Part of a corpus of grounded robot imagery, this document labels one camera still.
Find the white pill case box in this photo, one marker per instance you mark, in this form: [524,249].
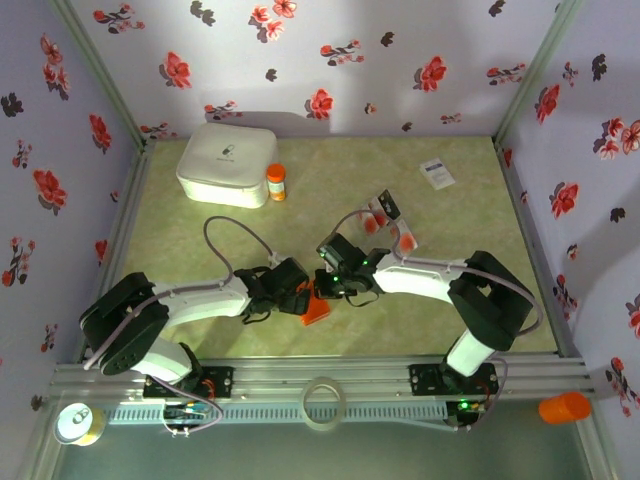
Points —
[225,165]

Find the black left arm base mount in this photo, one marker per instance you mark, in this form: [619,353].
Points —
[222,382]

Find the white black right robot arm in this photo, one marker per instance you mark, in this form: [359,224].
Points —
[415,280]

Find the aluminium corner post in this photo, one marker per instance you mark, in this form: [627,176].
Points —
[103,75]
[532,75]

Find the clear tape roll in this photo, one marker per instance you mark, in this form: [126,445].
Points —
[306,405]

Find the orange pill bottle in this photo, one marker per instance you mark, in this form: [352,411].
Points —
[276,185]

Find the green circuit board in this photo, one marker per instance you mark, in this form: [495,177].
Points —
[465,406]
[192,411]

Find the orange card holder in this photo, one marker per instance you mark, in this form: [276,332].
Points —
[317,310]

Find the orange plastic cup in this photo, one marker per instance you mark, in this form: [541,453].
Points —
[565,407]

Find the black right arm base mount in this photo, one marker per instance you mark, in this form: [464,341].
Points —
[425,380]

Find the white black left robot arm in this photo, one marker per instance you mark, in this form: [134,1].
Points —
[200,300]

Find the aluminium side rail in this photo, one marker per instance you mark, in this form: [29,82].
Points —
[122,225]
[534,250]

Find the long aluminium frame rail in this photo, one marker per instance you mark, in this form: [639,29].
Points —
[350,370]

